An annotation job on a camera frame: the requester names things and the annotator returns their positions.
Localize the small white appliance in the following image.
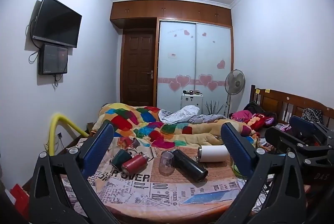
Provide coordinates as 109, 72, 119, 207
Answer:
182, 94, 204, 113

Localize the black wall-mounted box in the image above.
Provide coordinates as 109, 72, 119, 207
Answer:
38, 43, 69, 76

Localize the yellow tube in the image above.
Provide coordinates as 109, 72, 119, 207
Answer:
47, 114, 89, 155

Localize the black thermos cup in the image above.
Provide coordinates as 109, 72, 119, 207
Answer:
172, 149, 209, 183

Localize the newspaper print bedsheet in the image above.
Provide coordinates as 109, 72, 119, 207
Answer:
60, 135, 261, 219

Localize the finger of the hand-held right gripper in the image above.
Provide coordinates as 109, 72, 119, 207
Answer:
264, 126, 330, 155
288, 115, 334, 146

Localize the wooden overhead cabinet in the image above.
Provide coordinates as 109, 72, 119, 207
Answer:
110, 0, 233, 29

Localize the colourful patchwork blanket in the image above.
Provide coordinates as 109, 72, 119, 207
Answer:
92, 103, 259, 149

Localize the white thermos cup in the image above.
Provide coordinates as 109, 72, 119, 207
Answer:
197, 145, 230, 162

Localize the frosted sliding wardrobe door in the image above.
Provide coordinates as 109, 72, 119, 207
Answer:
158, 20, 197, 110
196, 23, 233, 116

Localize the black cable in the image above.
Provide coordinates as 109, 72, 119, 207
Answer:
25, 15, 40, 64
53, 73, 63, 88

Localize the wall-mounted black television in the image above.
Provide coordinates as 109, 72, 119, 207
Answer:
31, 0, 82, 48

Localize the red plush toy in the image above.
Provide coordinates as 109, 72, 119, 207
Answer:
244, 113, 277, 132

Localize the black polka-dot bag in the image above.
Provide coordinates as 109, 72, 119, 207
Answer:
302, 108, 324, 124

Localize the brown wooden door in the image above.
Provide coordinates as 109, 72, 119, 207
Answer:
120, 29, 157, 107

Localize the red bottle cup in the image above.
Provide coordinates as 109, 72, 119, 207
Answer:
121, 153, 149, 175

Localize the dark green cup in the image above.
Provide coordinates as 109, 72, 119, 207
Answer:
110, 149, 132, 168

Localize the red box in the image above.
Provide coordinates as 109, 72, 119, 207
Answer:
10, 184, 30, 219

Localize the standing fan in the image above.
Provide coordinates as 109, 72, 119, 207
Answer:
224, 69, 246, 118

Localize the pink cloth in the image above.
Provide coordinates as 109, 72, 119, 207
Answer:
231, 110, 253, 123

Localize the wooden headboard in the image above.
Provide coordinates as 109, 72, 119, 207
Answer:
249, 84, 334, 130

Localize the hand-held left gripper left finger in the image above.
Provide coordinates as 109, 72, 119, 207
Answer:
28, 120, 123, 224

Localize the dry twig decoration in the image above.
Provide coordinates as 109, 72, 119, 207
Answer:
205, 100, 225, 117

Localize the clear glass cup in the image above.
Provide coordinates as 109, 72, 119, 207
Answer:
158, 151, 175, 175

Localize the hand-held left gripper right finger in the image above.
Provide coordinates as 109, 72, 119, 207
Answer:
216, 122, 307, 224

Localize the grey crumpled cloth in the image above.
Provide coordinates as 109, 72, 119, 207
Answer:
159, 105, 227, 125

